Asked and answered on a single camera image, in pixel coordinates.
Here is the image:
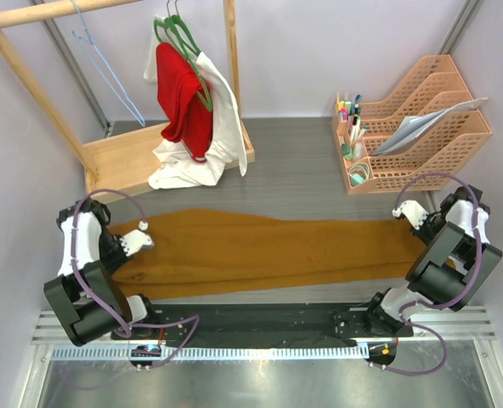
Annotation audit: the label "wooden clothes rack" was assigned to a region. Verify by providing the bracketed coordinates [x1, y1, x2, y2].
[0, 0, 256, 205]

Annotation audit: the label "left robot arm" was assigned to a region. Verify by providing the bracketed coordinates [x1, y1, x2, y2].
[43, 198, 160, 347]

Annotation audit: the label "mustard brown trousers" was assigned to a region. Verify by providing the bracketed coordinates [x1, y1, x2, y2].
[113, 209, 426, 300]

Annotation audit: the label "light blue wire hanger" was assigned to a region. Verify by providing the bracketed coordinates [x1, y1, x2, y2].
[71, 0, 146, 128]

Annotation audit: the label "green hanger back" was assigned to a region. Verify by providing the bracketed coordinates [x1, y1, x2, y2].
[153, 0, 191, 62]

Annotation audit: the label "grey paper folder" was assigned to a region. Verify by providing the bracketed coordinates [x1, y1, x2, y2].
[370, 97, 489, 157]

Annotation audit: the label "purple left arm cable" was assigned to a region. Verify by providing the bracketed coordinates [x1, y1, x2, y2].
[71, 189, 201, 375]

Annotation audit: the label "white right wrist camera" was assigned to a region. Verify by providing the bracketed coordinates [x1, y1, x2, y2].
[392, 200, 429, 230]

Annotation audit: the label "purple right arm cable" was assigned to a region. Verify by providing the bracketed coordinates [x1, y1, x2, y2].
[361, 172, 486, 377]

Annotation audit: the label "peach plastic desk organizer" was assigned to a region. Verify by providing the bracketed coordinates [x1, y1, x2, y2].
[333, 54, 492, 195]

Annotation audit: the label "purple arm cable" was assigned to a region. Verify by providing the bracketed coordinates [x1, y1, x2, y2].
[71, 189, 201, 375]
[361, 172, 486, 377]

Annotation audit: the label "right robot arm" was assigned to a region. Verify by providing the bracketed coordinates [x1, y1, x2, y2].
[362, 185, 503, 337]

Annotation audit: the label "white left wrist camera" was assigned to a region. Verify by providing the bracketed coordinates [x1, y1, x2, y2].
[120, 229, 155, 258]

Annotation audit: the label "green eraser box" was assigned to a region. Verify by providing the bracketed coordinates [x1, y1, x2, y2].
[341, 144, 353, 161]

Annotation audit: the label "green hanger front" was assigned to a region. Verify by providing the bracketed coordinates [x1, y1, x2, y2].
[169, 1, 212, 112]

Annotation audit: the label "pens in organizer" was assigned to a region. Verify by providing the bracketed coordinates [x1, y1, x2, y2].
[335, 93, 368, 143]

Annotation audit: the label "white slotted cable duct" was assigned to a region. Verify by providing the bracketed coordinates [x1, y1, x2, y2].
[51, 343, 370, 362]

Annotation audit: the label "aluminium frame rail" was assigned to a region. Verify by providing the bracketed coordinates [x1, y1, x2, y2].
[30, 309, 497, 346]

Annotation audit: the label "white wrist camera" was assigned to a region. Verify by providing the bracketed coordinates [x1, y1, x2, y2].
[392, 200, 429, 230]
[120, 229, 155, 258]

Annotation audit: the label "white shirt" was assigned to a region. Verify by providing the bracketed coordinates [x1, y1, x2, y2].
[144, 29, 248, 190]

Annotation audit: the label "green hanger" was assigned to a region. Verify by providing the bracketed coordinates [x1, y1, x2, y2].
[169, 1, 212, 112]
[153, 0, 191, 62]

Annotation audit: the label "red shirt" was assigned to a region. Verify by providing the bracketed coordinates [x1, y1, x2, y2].
[155, 42, 212, 163]

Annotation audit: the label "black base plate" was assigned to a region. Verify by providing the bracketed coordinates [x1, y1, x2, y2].
[110, 301, 415, 341]

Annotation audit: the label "mint charger with cable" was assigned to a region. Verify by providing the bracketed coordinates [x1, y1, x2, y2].
[348, 162, 370, 187]

